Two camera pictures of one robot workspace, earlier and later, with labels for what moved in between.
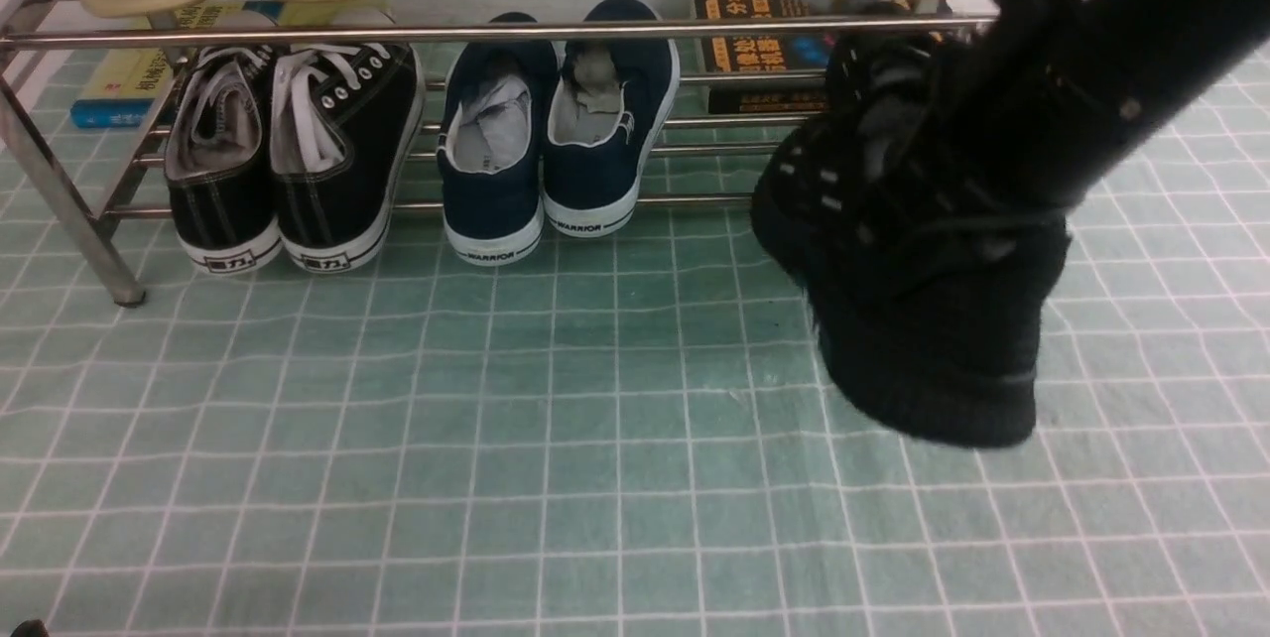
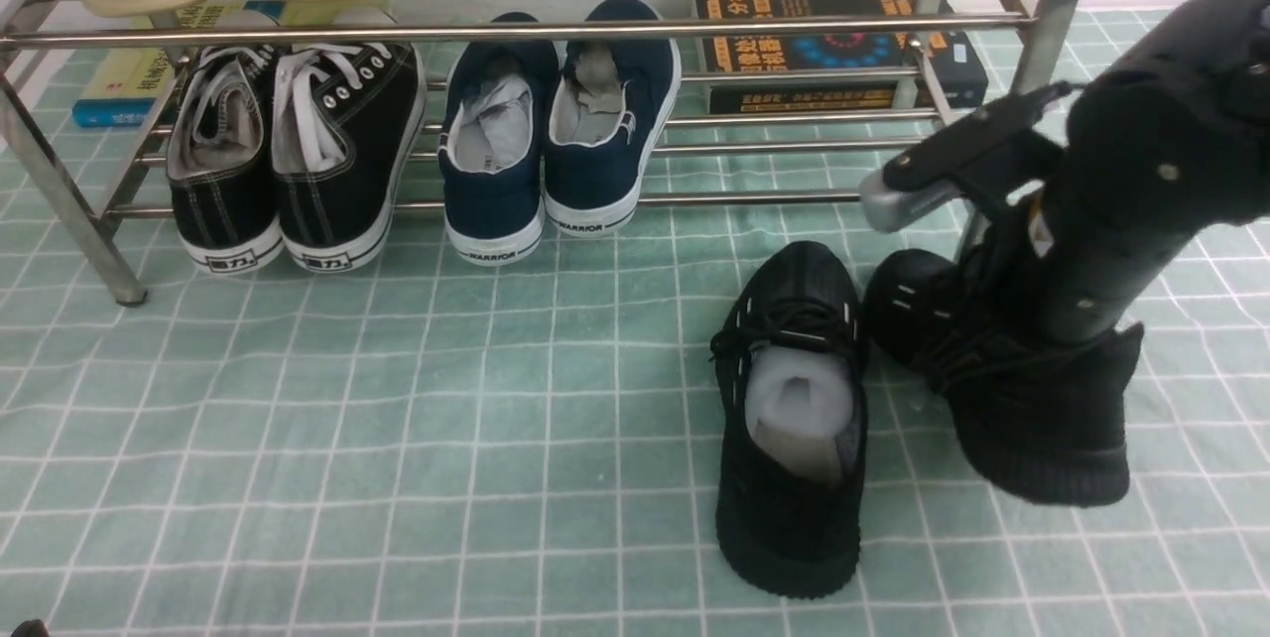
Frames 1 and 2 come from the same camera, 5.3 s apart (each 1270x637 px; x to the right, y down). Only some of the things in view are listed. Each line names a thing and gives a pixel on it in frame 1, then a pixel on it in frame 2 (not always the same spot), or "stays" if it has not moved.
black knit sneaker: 928,259 → 1044,416
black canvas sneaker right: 343,118 stays
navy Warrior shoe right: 607,102 stays
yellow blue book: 127,87 stays
